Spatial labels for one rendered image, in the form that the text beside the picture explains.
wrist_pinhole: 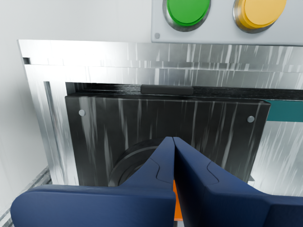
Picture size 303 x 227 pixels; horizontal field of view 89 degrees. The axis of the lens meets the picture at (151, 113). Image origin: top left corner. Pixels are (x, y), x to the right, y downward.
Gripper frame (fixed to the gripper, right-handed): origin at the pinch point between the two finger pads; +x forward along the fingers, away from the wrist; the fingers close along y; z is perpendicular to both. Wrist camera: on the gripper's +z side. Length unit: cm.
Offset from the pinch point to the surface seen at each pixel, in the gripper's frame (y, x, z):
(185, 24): -1.4, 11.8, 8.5
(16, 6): 24.2, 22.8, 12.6
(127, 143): 4.6, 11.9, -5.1
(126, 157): 4.4, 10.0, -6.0
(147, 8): 3.0, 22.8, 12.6
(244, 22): -7.3, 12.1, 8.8
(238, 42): -7.4, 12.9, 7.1
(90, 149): 9.5, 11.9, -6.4
